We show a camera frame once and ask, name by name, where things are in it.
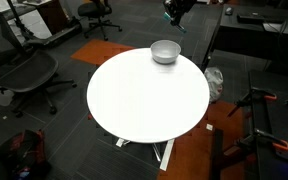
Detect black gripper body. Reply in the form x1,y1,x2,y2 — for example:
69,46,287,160
163,0,196,16

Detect teal pen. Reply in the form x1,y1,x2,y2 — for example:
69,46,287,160
163,12,186,33

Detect white metal bowl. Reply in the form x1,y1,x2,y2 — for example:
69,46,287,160
150,40,181,64

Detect computer mouse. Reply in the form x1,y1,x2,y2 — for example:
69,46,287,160
225,7,234,16

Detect white plastic bag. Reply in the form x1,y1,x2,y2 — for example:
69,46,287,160
204,67,224,103

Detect black keyboard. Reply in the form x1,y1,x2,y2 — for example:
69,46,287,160
237,13,264,24

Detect black office chair far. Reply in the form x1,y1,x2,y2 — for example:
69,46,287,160
78,0,122,41

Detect black desk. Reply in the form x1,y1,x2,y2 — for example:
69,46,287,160
201,4,288,75

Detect black stand base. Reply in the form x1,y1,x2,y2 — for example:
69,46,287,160
6,0,82,47

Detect white table base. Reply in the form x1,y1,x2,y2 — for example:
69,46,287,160
115,137,176,172

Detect black mesh office chair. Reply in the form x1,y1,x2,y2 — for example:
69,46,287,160
0,12,77,117

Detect red and black bag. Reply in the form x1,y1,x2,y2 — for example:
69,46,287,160
0,130,51,180

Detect orange handled clamp upper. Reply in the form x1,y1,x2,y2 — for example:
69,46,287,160
228,88,277,117

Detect orange handled clamp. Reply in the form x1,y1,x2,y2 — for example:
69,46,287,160
236,128,288,151
228,88,277,117

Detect orange handled clamp lower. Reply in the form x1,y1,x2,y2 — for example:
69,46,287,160
236,128,288,151

